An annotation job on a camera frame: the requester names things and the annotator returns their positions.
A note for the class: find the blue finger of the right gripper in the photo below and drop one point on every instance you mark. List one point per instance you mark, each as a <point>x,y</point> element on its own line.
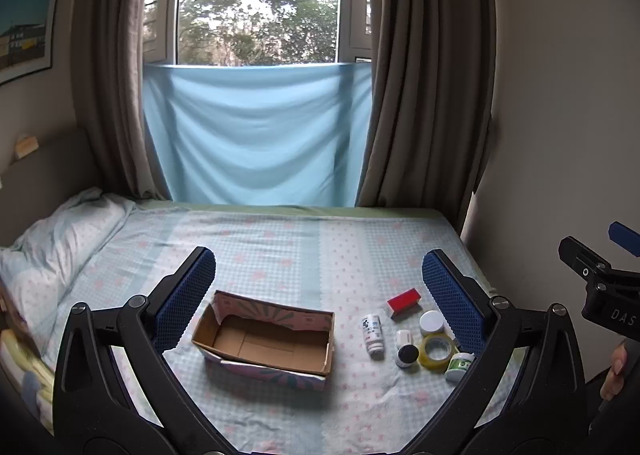
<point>623,236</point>

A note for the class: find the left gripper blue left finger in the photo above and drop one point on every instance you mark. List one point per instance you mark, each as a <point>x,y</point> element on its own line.
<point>114,392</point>

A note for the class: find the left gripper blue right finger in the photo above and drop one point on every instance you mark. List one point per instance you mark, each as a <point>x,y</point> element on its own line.
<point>538,416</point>

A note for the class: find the green label white jar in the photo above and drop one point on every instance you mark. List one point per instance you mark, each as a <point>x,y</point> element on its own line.
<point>458,366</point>

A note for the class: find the yellow packing tape roll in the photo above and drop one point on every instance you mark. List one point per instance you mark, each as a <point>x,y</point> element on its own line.
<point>435,352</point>

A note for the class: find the white lid pale green jar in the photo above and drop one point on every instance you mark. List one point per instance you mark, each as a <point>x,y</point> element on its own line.
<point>431,322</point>

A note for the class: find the black lid small jar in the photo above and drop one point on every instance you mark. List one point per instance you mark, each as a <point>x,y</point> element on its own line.
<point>407,355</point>

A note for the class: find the white earbuds case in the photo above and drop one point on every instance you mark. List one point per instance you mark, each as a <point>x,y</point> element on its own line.
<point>403,337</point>

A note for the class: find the red and white small box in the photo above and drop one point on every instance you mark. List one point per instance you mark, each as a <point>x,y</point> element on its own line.
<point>402,302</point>

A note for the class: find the white vitamin bottle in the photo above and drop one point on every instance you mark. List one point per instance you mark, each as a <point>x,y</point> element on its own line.
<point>373,335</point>

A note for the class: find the cardboard box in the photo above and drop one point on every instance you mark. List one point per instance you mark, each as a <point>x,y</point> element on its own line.
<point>290,346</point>

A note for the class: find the person's right hand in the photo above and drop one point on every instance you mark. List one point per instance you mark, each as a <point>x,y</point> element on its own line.
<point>614,380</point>

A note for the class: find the floral pillow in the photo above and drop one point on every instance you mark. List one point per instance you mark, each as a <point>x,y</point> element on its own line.
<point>42,264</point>

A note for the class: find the floral checked bed sheet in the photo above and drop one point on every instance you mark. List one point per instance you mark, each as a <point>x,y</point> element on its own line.
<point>349,266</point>

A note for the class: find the beige padded headboard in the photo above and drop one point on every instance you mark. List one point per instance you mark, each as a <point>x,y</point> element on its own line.
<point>33,187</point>

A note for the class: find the small object on headboard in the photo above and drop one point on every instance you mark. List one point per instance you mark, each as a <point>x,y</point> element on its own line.
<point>25,145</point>

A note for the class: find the light blue hanging sheet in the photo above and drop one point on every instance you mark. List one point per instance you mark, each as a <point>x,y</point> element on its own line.
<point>259,135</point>

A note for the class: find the left brown curtain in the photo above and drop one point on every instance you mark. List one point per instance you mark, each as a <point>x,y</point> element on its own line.
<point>106,65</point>

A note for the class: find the framed wall picture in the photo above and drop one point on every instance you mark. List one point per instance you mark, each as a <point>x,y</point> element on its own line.
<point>27,31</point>

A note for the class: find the window with white frame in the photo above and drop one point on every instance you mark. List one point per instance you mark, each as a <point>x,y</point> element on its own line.
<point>236,33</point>

